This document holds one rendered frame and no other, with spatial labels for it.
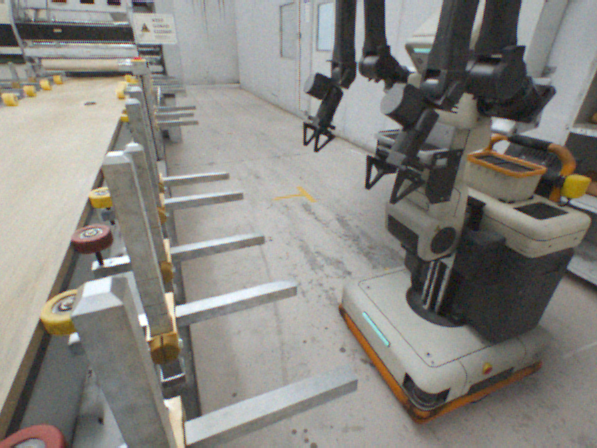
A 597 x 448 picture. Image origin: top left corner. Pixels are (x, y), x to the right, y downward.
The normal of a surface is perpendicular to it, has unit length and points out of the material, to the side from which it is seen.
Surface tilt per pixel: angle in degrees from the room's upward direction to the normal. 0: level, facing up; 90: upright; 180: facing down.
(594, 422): 0
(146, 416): 90
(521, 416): 0
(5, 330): 0
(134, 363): 90
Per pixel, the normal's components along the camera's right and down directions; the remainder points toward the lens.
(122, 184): 0.36, 0.44
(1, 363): 0.00, -0.88
